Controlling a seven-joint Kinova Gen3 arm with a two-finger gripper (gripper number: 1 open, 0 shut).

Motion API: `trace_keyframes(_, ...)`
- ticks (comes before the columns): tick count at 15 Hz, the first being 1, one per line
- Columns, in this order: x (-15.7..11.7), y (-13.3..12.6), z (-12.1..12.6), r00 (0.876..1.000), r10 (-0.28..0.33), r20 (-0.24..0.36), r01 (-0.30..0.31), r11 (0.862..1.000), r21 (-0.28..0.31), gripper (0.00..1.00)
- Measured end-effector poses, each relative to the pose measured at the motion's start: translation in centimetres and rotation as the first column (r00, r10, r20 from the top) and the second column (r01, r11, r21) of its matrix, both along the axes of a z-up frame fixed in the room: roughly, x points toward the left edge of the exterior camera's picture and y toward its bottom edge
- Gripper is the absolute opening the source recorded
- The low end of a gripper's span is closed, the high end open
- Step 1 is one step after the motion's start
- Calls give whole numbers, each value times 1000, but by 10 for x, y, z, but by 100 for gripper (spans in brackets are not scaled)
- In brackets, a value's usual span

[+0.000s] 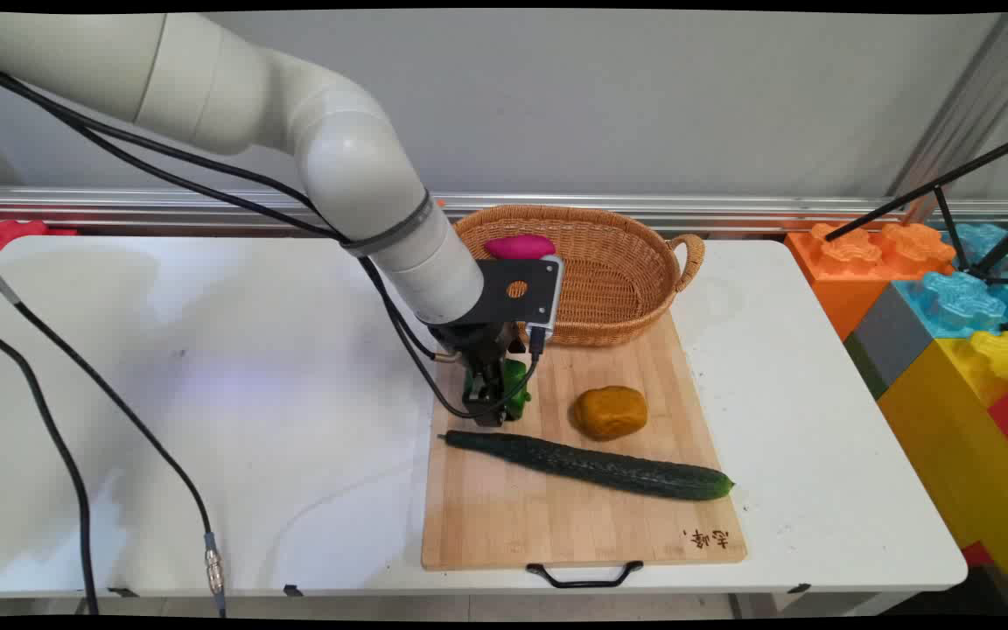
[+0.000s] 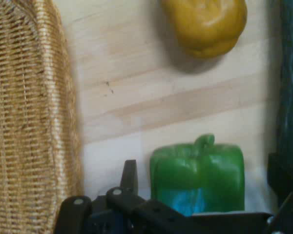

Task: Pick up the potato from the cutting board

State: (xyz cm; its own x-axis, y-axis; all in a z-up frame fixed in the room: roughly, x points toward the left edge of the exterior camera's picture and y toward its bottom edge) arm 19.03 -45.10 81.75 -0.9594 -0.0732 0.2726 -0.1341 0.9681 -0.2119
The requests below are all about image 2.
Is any green bell pepper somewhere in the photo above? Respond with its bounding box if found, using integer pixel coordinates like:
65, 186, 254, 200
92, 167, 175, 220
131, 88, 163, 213
150, 133, 246, 216

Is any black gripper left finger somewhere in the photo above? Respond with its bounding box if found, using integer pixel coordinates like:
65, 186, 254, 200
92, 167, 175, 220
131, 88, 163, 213
54, 159, 186, 234

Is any yellow bell pepper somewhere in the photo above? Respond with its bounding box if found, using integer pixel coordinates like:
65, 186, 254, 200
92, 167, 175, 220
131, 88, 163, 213
160, 0, 248, 59

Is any woven wicker basket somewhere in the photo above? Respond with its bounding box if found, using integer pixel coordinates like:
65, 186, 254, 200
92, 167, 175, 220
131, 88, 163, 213
0, 0, 85, 234

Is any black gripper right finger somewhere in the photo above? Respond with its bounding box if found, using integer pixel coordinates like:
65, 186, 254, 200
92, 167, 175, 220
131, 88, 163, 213
266, 152, 293, 234

